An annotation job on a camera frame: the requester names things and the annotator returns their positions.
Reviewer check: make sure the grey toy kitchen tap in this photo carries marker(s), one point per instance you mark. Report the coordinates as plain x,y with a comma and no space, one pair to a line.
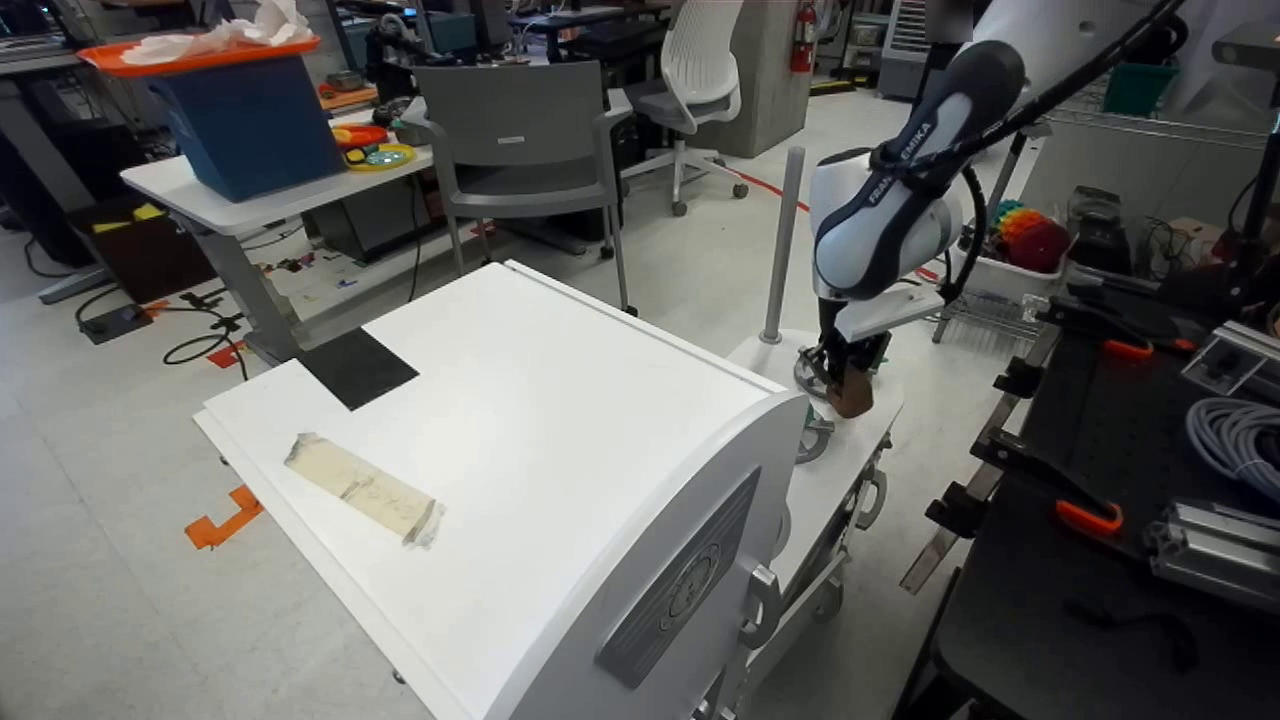
783,240

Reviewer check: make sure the red fire extinguisher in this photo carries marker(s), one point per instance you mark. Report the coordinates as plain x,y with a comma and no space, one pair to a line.
802,38

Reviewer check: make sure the white table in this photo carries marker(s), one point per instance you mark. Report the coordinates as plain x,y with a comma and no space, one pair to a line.
230,205

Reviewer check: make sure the grey chair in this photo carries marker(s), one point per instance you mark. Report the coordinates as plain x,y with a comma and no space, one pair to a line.
520,140

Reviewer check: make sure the white office chair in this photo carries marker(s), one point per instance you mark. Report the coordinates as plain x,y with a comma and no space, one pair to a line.
695,75

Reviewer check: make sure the strip of masking tape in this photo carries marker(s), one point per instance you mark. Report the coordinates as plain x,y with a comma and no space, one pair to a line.
365,490

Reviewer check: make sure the orange plate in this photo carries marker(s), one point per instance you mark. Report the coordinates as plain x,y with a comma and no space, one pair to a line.
360,135

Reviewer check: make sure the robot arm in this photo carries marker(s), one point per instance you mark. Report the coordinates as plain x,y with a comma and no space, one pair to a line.
880,215

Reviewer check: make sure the black power strip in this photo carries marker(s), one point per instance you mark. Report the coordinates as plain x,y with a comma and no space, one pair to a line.
113,324

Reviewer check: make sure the blue plastic bin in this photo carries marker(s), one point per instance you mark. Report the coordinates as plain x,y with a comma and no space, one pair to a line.
250,125

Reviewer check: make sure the green bin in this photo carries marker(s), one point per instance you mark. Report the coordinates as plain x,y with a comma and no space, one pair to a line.
1138,88

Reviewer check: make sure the orange tray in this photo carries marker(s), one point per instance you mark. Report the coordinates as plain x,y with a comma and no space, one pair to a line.
190,56

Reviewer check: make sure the yellow plate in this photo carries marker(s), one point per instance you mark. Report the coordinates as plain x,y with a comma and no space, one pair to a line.
385,157

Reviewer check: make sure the grey toy stove burner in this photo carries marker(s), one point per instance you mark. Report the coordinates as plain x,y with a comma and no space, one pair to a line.
808,375
815,440

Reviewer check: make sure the crumpled white paper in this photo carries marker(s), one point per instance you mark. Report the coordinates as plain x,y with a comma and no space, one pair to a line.
235,32

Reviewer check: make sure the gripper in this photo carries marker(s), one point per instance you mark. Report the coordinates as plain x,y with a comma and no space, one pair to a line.
832,322

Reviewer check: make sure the brown potato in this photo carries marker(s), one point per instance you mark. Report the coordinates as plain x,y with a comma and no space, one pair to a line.
852,395

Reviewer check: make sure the white bin of colourful toys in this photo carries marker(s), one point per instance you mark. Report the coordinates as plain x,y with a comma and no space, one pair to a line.
1015,250

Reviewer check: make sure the white toy kitchen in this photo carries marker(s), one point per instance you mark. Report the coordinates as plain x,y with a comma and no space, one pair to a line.
520,430

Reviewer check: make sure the aluminium profile bar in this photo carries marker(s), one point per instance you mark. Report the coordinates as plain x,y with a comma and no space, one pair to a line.
1215,550

